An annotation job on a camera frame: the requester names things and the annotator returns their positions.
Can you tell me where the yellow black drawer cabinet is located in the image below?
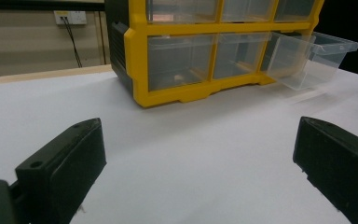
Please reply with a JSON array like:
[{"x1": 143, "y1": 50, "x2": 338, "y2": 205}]
[{"x1": 104, "y1": 0, "x2": 325, "y2": 108}]

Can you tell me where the white table sheet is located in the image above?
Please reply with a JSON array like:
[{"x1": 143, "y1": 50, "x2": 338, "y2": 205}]
[{"x1": 0, "y1": 68, "x2": 358, "y2": 224}]

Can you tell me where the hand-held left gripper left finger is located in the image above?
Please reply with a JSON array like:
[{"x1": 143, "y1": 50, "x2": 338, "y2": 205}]
[{"x1": 14, "y1": 117, "x2": 107, "y2": 224}]

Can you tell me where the clear plastic drawer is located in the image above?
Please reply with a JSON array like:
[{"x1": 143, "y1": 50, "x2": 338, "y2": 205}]
[
  {"x1": 274, "y1": 0, "x2": 317, "y2": 22},
  {"x1": 266, "y1": 31, "x2": 358, "y2": 91},
  {"x1": 146, "y1": 0, "x2": 220, "y2": 24},
  {"x1": 221, "y1": 0, "x2": 276, "y2": 23},
  {"x1": 213, "y1": 32, "x2": 272, "y2": 80},
  {"x1": 147, "y1": 34, "x2": 216, "y2": 92}
]

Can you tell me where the thin black cable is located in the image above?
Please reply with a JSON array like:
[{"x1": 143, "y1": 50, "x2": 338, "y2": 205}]
[{"x1": 98, "y1": 10, "x2": 107, "y2": 65}]

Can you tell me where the black power cable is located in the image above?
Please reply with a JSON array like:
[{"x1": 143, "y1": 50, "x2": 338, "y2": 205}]
[{"x1": 61, "y1": 16, "x2": 83, "y2": 69}]

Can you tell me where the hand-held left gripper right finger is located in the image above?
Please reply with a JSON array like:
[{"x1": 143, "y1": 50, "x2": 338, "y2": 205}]
[{"x1": 293, "y1": 116, "x2": 358, "y2": 224}]

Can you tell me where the white wall socket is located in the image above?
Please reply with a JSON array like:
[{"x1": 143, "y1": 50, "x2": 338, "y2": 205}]
[{"x1": 53, "y1": 10, "x2": 88, "y2": 26}]

